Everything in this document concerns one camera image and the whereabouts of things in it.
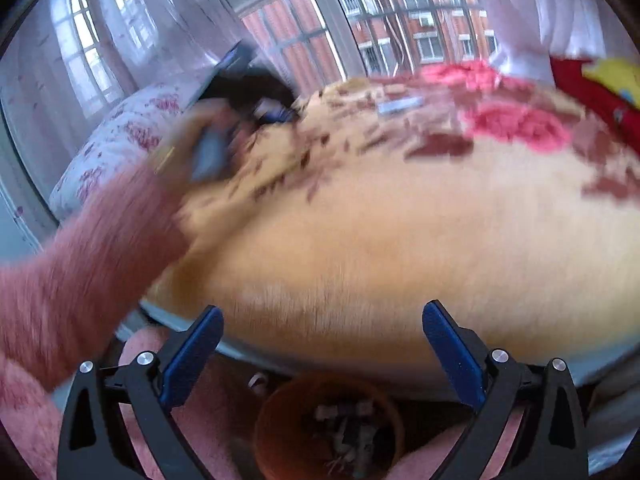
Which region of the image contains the floral pillow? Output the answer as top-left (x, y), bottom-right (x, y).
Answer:
top-left (47, 82), bottom-right (201, 221)

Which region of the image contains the person's left forearm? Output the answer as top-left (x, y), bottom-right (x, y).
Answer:
top-left (0, 162), bottom-right (196, 396)

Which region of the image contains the person's leg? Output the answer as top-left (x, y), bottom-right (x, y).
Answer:
top-left (390, 407), bottom-right (508, 480)
top-left (117, 325), bottom-right (261, 480)

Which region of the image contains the blue white wrapper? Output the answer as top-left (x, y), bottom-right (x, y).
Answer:
top-left (376, 96), bottom-right (426, 116)

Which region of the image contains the yellow cloth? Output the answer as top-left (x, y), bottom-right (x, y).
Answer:
top-left (582, 57), bottom-right (640, 107)

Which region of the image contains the orange plastic bucket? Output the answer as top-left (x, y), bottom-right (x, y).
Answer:
top-left (252, 372), bottom-right (406, 480)

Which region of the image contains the pile of paper scraps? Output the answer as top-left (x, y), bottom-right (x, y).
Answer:
top-left (312, 400), bottom-right (381, 476)

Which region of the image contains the red brick building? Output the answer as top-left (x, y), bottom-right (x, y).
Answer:
top-left (240, 0), bottom-right (501, 81)

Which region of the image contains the sheer white curtain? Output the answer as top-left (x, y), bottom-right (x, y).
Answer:
top-left (0, 0), bottom-right (256, 126)

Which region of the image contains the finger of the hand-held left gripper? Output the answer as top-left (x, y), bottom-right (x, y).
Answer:
top-left (250, 97), bottom-right (303, 126)

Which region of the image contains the person's right leg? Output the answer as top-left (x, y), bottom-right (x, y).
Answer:
top-left (390, 407), bottom-right (508, 480)

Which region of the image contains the person's left hand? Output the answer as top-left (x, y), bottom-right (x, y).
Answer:
top-left (152, 97), bottom-right (233, 186)

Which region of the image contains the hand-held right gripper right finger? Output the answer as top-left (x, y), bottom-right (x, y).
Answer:
top-left (422, 300), bottom-right (590, 480)

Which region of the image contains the white bed mattress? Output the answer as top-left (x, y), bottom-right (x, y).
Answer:
top-left (135, 300), bottom-right (640, 473)

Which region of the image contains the small paned window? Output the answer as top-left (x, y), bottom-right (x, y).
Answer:
top-left (45, 0), bottom-right (168, 111)

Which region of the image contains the person's left leg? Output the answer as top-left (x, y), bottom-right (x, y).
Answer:
top-left (117, 325), bottom-right (261, 480)

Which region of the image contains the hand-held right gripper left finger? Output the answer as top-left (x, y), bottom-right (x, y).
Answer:
top-left (56, 305), bottom-right (225, 480)

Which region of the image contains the red cloth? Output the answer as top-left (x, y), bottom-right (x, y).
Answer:
top-left (550, 56), bottom-right (640, 136)

